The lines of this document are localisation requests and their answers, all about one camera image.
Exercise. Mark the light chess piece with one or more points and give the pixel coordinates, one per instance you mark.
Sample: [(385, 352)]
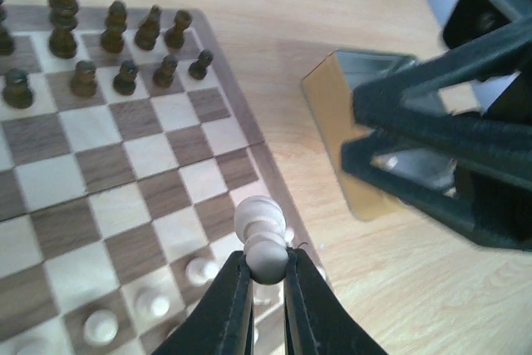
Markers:
[(101, 328)]

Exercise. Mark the dark chess piece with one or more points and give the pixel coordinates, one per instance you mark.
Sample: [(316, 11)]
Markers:
[(62, 16), (175, 36), (83, 82), (17, 93), (149, 29), (199, 68), (7, 44), (124, 81), (164, 75), (111, 39)]

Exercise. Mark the wooden chess board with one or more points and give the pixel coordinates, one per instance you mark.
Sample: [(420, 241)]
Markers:
[(104, 196)]

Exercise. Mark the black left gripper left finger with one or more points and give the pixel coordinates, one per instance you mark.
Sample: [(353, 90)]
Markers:
[(223, 320)]

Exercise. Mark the gold metal tin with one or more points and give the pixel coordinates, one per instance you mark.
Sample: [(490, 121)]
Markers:
[(328, 89)]

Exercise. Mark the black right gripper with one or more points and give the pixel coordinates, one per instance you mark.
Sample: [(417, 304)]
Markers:
[(488, 215)]

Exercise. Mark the light chess pawn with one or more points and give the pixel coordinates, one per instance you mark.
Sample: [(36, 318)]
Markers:
[(152, 303), (289, 236), (260, 225), (200, 271)]

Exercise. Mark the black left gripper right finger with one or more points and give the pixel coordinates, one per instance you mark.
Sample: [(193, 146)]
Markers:
[(315, 321)]

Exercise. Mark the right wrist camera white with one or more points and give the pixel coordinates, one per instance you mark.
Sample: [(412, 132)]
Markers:
[(471, 19)]

